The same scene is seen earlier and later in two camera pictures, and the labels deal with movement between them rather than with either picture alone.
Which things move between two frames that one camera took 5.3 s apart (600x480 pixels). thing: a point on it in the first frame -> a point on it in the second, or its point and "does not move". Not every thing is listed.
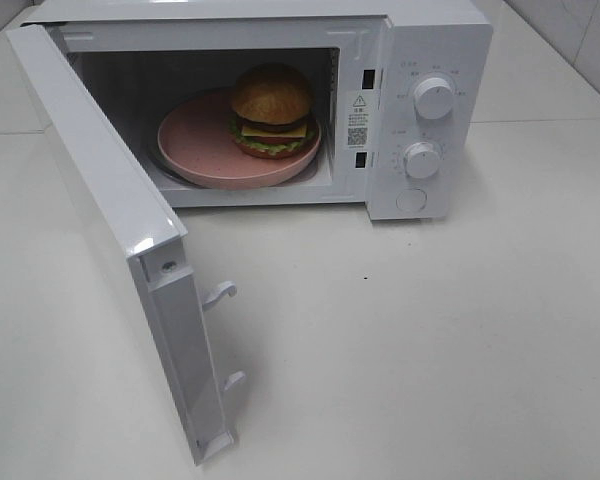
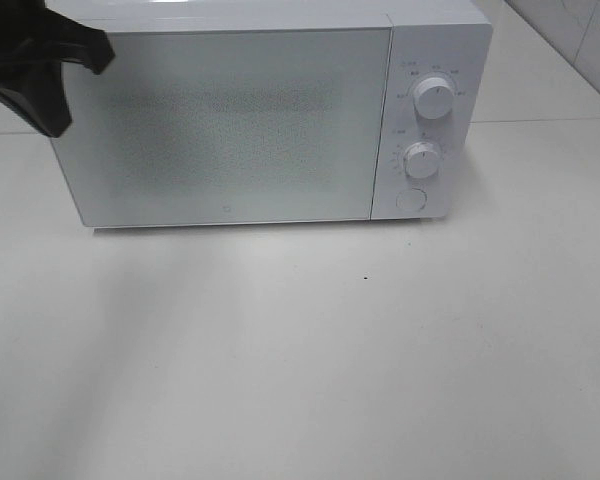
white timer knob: [421, 159] does not move
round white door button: [411, 199] does not move
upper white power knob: [433, 98] does not move
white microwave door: [150, 233] -> [226, 126]
